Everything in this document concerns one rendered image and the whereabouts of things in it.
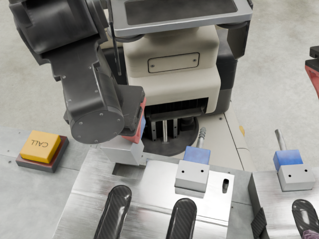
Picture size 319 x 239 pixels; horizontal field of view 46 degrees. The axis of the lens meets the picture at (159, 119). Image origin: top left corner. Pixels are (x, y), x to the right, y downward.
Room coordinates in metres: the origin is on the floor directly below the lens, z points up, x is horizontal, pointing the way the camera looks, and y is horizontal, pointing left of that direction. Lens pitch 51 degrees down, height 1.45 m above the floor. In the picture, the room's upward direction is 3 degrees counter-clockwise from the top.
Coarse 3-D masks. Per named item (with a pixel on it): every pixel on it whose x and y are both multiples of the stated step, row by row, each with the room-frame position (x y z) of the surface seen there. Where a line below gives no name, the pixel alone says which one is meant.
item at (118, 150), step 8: (144, 120) 0.40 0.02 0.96; (120, 136) 0.35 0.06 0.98; (104, 144) 0.34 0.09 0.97; (112, 144) 0.34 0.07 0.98; (120, 144) 0.34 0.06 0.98; (128, 144) 0.34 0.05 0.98; (136, 144) 0.35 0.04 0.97; (104, 152) 0.34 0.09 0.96; (112, 152) 0.34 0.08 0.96; (120, 152) 0.33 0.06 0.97; (128, 152) 0.33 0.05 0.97; (136, 152) 0.34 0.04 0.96; (112, 160) 0.35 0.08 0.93; (120, 160) 0.34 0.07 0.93; (128, 160) 0.34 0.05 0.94; (136, 160) 0.33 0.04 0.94
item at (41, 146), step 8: (32, 136) 0.47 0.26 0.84; (40, 136) 0.47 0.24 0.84; (48, 136) 0.47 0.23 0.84; (56, 136) 0.47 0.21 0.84; (24, 144) 0.46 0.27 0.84; (32, 144) 0.45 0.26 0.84; (40, 144) 0.45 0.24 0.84; (48, 144) 0.45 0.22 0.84; (56, 144) 0.46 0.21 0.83; (24, 152) 0.44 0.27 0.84; (32, 152) 0.43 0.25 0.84; (40, 152) 0.43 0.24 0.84; (48, 152) 0.43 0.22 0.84; (40, 160) 0.42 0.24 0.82; (48, 160) 0.42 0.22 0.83
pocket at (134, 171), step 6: (144, 162) 0.37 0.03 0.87; (114, 168) 0.36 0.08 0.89; (120, 168) 0.37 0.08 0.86; (126, 168) 0.37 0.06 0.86; (132, 168) 0.37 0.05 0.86; (138, 168) 0.37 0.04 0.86; (144, 168) 0.37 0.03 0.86; (114, 174) 0.35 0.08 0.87; (120, 174) 0.36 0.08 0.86; (126, 174) 0.36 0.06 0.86; (132, 174) 0.36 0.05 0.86; (138, 174) 0.36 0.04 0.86
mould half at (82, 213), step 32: (96, 160) 0.37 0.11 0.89; (96, 192) 0.31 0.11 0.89; (160, 192) 0.30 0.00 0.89; (192, 192) 0.30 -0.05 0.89; (224, 192) 0.30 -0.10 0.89; (64, 224) 0.26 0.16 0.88; (96, 224) 0.26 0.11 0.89; (128, 224) 0.25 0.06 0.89; (160, 224) 0.25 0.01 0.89; (224, 224) 0.24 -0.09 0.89
